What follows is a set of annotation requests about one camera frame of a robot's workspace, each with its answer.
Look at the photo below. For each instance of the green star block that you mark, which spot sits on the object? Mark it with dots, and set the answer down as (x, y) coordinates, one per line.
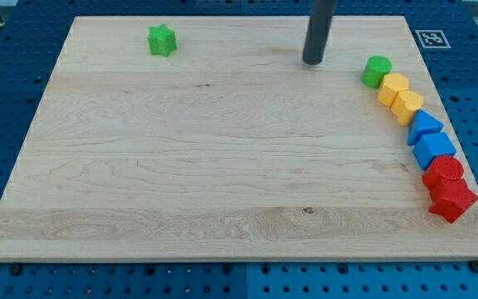
(161, 40)

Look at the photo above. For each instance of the red star block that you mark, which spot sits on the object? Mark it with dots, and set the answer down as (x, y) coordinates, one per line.
(451, 198)

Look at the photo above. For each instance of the wooden board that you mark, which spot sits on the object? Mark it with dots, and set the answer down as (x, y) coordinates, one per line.
(229, 150)

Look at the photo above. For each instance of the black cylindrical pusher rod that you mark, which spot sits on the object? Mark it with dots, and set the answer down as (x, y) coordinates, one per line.
(321, 16)

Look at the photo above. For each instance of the green cylinder block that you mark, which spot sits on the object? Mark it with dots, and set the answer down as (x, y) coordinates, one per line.
(376, 68)

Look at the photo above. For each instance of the yellow hexagon block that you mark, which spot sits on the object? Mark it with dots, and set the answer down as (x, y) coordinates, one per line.
(391, 85)

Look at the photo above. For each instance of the yellow heart block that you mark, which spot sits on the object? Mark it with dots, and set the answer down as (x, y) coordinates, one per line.
(405, 106)

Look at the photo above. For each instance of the blue triangle block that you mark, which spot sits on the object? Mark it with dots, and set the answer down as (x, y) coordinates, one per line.
(422, 123)

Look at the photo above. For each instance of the blue cube block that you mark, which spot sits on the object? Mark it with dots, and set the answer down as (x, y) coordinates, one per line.
(431, 146)

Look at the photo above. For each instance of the red cylinder block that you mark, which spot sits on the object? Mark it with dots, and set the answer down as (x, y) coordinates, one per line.
(442, 167)

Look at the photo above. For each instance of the white fiducial marker tag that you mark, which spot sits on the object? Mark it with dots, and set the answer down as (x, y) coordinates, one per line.
(432, 39)

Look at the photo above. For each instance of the black bolt left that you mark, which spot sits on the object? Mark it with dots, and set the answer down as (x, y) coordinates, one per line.
(15, 269)

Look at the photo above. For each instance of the black bolt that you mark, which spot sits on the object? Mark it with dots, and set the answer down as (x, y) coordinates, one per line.
(473, 265)
(15, 269)

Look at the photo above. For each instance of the black bolt right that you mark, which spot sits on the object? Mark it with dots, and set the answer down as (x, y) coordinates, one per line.
(473, 265)

